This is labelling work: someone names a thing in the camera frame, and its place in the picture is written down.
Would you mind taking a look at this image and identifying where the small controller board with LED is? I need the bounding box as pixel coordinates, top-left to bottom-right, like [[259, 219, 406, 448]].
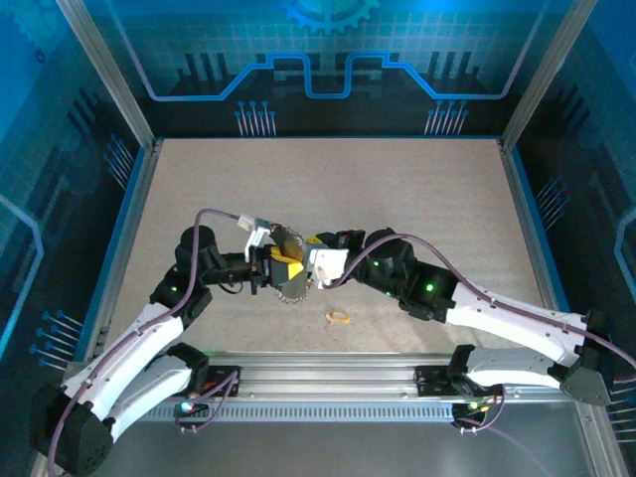
[[450, 397, 496, 423], [173, 395, 211, 417]]

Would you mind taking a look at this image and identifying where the aluminium table side rail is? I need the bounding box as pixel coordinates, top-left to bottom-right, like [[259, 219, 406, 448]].
[[81, 138, 165, 362], [498, 138, 570, 359]]

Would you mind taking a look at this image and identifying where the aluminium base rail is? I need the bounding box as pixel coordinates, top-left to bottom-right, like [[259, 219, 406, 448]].
[[58, 351, 600, 404]]

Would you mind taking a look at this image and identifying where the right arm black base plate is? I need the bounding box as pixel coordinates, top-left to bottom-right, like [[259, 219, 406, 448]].
[[415, 365, 504, 398]]

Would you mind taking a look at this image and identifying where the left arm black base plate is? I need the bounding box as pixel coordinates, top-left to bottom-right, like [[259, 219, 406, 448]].
[[198, 365, 243, 398]]

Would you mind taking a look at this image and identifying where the slotted aluminium cable duct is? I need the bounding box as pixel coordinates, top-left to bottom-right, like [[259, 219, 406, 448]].
[[143, 402, 461, 423]]

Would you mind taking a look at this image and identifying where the aluminium frame post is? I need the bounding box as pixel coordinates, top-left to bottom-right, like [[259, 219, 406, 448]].
[[500, 0, 600, 150], [55, 0, 159, 150]]

